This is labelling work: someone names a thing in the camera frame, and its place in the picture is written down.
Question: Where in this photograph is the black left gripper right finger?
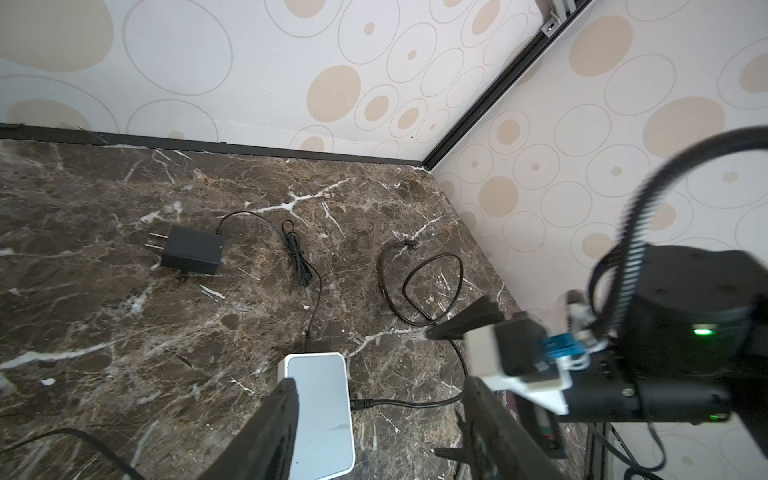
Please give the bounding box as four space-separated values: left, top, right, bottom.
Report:
461 377 563 480

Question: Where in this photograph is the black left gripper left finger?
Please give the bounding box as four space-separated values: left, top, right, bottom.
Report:
199 378 299 480

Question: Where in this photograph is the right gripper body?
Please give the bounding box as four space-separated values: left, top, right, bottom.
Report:
515 244 768 424

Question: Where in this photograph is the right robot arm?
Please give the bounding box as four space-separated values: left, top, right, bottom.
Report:
436 126 767 449

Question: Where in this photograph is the black power adapter far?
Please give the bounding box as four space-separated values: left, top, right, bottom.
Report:
146 225 224 275

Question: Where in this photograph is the black ethernet cable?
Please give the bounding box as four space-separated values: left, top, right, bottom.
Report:
350 238 469 412

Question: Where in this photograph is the black corner frame post right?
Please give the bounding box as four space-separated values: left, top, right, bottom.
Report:
421 0 592 171

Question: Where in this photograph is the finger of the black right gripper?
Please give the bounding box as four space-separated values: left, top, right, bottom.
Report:
425 296 504 340

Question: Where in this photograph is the white rectangular box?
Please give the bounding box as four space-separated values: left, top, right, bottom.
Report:
278 352 356 479

